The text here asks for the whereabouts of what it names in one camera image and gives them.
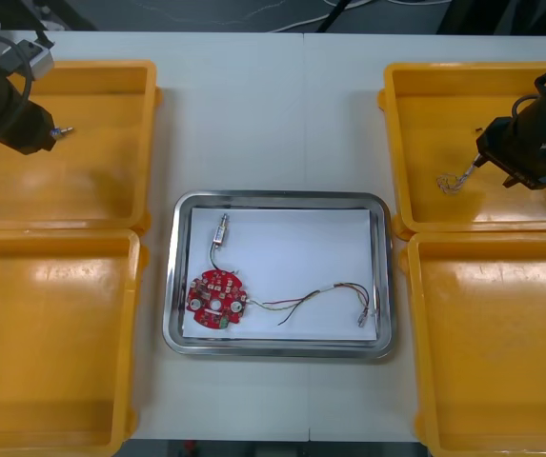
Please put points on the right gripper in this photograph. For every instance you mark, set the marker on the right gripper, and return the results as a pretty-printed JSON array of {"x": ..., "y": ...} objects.
[{"x": 511, "y": 150}]

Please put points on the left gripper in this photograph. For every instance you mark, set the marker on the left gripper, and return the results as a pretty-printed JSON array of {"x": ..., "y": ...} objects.
[{"x": 32, "y": 131}]

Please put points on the blue label solenoid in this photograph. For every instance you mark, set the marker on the blue label solenoid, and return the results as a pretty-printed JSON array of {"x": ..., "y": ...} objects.
[{"x": 63, "y": 131}]

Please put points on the white label solenoid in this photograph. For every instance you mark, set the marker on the white label solenoid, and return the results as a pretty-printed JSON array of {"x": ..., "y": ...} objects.
[{"x": 219, "y": 234}]

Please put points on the round red circuit board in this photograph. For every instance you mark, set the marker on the round red circuit board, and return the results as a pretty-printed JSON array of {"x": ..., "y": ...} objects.
[{"x": 215, "y": 285}]

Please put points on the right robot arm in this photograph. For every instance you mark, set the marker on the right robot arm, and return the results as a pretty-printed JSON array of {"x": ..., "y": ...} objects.
[{"x": 539, "y": 114}]

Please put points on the yellow-orange plastic bin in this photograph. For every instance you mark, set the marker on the yellow-orange plastic bin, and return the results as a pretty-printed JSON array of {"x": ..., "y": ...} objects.
[
  {"x": 491, "y": 381},
  {"x": 110, "y": 190},
  {"x": 491, "y": 209},
  {"x": 39, "y": 357}
]

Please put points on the white sheet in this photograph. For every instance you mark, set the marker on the white sheet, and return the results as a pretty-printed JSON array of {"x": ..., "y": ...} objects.
[{"x": 301, "y": 247}]

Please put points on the black pole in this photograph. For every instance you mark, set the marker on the black pole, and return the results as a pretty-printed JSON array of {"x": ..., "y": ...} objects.
[{"x": 332, "y": 16}]

